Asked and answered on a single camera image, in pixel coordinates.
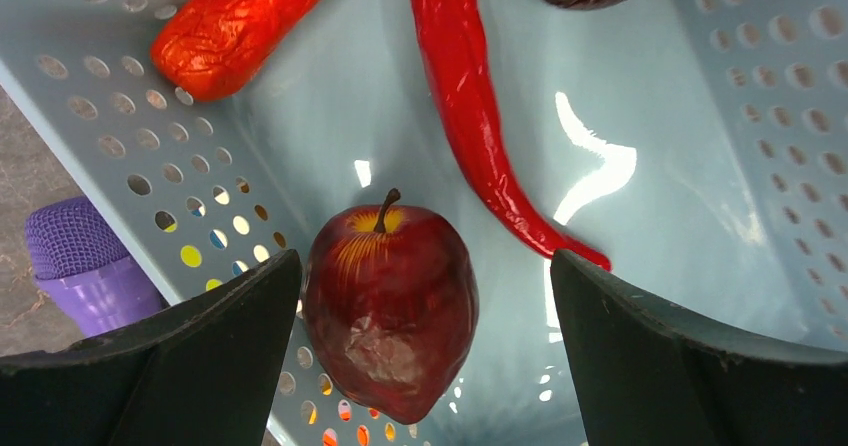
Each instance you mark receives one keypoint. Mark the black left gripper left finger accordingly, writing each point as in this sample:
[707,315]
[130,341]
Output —
[202,372]

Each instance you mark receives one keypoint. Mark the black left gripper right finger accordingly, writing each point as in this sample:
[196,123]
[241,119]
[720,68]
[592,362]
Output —
[648,372]

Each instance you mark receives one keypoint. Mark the dark red toy beet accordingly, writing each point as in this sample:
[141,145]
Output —
[390,305]

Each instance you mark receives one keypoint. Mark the orange toy carrot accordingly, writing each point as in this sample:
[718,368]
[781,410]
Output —
[213,48]

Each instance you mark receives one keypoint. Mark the red toy chili pepper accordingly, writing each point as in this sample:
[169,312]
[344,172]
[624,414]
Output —
[453,46]

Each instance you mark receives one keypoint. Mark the purple toy eggplant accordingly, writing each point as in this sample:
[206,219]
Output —
[86,270]

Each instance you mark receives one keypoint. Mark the light blue plastic basket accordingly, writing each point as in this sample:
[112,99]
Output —
[700,144]

